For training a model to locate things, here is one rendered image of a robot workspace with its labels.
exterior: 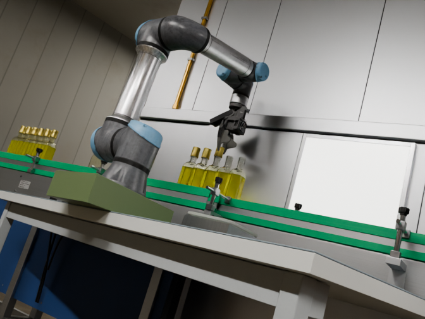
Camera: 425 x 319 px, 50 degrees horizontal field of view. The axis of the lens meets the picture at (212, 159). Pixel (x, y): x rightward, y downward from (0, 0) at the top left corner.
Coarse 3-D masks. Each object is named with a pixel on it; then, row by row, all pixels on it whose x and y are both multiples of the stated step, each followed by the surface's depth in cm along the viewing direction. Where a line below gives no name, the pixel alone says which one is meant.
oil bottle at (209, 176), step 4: (208, 168) 185; (212, 168) 184; (216, 168) 184; (204, 172) 185; (208, 172) 184; (212, 172) 183; (204, 176) 184; (208, 176) 183; (212, 176) 182; (204, 180) 184; (208, 180) 183; (212, 180) 182; (200, 184) 184; (204, 184) 183; (208, 184) 182
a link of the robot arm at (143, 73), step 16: (144, 32) 155; (160, 32) 151; (144, 48) 153; (160, 48) 154; (144, 64) 152; (160, 64) 157; (128, 80) 152; (144, 80) 151; (128, 96) 149; (144, 96) 152; (128, 112) 148; (112, 128) 144; (96, 144) 146; (112, 160) 144
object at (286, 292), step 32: (0, 224) 181; (32, 224) 159; (64, 224) 142; (96, 224) 127; (128, 256) 110; (160, 256) 101; (192, 256) 93; (224, 256) 87; (224, 288) 84; (256, 288) 79; (288, 288) 73; (320, 288) 76
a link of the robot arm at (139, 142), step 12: (132, 120) 138; (120, 132) 139; (132, 132) 135; (144, 132) 135; (156, 132) 137; (120, 144) 136; (132, 144) 134; (144, 144) 134; (156, 144) 137; (120, 156) 133; (132, 156) 133; (144, 156) 134
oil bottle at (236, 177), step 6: (234, 168) 179; (228, 174) 179; (234, 174) 178; (240, 174) 177; (228, 180) 178; (234, 180) 177; (240, 180) 177; (228, 186) 177; (234, 186) 176; (240, 186) 177; (228, 192) 176; (234, 192) 175; (240, 192) 178; (234, 198) 174
